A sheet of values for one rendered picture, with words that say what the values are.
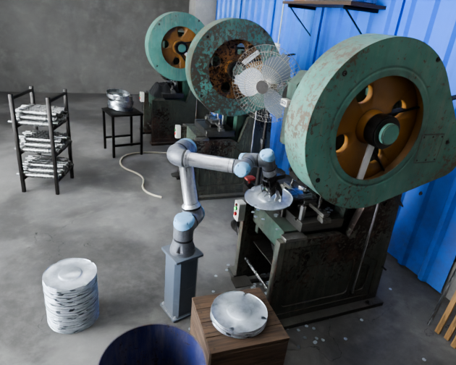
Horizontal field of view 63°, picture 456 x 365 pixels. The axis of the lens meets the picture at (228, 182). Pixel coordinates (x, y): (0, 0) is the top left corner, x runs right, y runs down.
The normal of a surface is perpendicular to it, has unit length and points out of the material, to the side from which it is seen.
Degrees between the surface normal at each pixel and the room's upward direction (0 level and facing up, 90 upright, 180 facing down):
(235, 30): 90
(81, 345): 0
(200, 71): 90
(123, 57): 90
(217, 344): 0
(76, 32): 90
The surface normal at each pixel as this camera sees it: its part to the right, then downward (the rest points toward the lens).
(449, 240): -0.93, 0.07
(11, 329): 0.10, -0.91
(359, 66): 0.36, 0.41
